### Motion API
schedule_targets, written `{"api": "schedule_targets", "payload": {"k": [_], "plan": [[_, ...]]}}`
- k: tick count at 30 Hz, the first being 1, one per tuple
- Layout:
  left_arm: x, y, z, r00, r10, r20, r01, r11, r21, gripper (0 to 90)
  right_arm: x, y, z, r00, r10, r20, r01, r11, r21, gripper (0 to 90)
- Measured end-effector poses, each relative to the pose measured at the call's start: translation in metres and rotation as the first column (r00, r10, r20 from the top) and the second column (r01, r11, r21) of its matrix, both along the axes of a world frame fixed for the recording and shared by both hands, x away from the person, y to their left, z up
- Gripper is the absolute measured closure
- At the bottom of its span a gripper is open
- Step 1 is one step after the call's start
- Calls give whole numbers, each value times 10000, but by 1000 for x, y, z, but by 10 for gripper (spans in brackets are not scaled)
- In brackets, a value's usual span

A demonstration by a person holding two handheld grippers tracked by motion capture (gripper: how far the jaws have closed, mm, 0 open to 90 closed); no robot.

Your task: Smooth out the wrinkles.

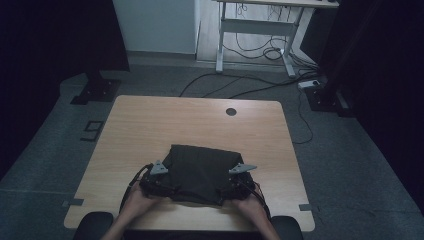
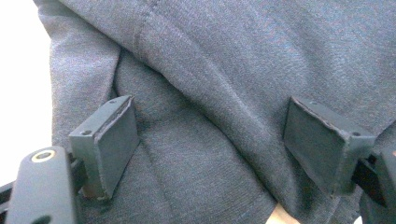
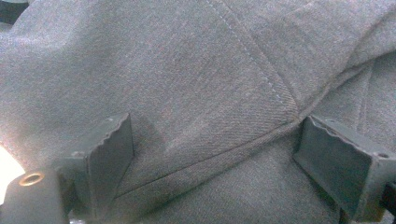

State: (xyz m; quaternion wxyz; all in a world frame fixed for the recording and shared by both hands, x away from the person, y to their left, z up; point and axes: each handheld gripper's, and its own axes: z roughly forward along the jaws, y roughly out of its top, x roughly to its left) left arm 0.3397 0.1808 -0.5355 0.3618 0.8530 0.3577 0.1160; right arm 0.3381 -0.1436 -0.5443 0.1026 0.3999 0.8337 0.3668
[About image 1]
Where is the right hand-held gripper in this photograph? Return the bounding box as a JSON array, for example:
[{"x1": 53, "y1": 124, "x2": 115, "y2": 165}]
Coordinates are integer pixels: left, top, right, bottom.
[{"x1": 218, "y1": 162, "x2": 264, "y2": 203}]

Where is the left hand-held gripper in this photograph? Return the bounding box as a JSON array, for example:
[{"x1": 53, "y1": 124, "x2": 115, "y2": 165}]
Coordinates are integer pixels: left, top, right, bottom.
[{"x1": 138, "y1": 159, "x2": 176, "y2": 201}]

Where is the dark grey garment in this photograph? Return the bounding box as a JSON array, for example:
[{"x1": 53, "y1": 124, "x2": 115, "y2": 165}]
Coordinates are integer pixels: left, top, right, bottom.
[{"x1": 162, "y1": 143, "x2": 245, "y2": 207}]

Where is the person's right hand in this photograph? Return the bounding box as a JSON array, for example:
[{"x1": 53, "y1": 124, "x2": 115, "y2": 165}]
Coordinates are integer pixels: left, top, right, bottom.
[{"x1": 231, "y1": 194, "x2": 270, "y2": 223}]

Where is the person's left hand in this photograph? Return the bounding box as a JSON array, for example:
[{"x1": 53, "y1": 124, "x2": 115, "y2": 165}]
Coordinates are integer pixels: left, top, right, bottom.
[{"x1": 124, "y1": 182, "x2": 164, "y2": 218}]

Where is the black chair armrest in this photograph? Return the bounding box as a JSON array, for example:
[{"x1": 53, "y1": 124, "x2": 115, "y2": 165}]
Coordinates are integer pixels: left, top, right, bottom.
[
  {"x1": 72, "y1": 211, "x2": 115, "y2": 240},
  {"x1": 270, "y1": 215, "x2": 304, "y2": 240}
]

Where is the black tape floor mark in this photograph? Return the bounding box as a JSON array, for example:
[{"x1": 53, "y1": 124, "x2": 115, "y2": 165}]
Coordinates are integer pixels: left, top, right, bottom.
[{"x1": 80, "y1": 120, "x2": 105, "y2": 143}]

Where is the black stand base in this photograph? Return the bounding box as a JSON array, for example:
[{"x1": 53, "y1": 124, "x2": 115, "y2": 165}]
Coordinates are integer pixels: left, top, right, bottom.
[
  {"x1": 70, "y1": 71, "x2": 123, "y2": 106},
  {"x1": 304, "y1": 83, "x2": 355, "y2": 118}
]

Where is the white power strip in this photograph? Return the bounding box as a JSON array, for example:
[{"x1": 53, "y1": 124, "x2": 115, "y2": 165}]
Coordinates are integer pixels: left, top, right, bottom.
[{"x1": 297, "y1": 79, "x2": 321, "y2": 90}]

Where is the dark curtain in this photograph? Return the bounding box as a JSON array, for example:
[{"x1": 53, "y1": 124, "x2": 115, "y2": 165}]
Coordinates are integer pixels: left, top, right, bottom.
[
  {"x1": 301, "y1": 0, "x2": 424, "y2": 214},
  {"x1": 0, "y1": 0, "x2": 131, "y2": 181}
]

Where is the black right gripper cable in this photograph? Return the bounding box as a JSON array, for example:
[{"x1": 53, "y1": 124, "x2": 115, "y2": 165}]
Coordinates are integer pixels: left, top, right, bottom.
[{"x1": 246, "y1": 178, "x2": 273, "y2": 222}]

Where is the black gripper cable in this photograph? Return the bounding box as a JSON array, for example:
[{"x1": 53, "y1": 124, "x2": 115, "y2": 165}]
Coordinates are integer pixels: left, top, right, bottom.
[
  {"x1": 118, "y1": 162, "x2": 154, "y2": 214},
  {"x1": 246, "y1": 178, "x2": 273, "y2": 222}
]

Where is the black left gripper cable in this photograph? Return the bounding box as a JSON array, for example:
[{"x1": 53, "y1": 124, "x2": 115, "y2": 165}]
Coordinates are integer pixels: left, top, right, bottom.
[{"x1": 118, "y1": 162, "x2": 154, "y2": 214}]

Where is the thin looped black cable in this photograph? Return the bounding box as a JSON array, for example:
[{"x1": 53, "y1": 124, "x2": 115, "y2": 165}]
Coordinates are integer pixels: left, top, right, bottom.
[{"x1": 292, "y1": 89, "x2": 315, "y2": 145}]

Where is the long black floor cable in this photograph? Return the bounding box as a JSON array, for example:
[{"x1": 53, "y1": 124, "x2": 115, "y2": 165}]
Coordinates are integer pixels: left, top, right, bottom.
[{"x1": 179, "y1": 68, "x2": 319, "y2": 100}]

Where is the bundle of black cables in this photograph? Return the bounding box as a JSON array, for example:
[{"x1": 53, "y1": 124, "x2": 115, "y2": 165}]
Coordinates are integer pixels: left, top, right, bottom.
[{"x1": 222, "y1": 33, "x2": 292, "y2": 62}]

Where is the white metal-frame desk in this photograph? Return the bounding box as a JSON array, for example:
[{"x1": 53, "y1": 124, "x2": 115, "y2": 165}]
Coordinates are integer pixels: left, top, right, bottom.
[{"x1": 213, "y1": 0, "x2": 340, "y2": 79}]

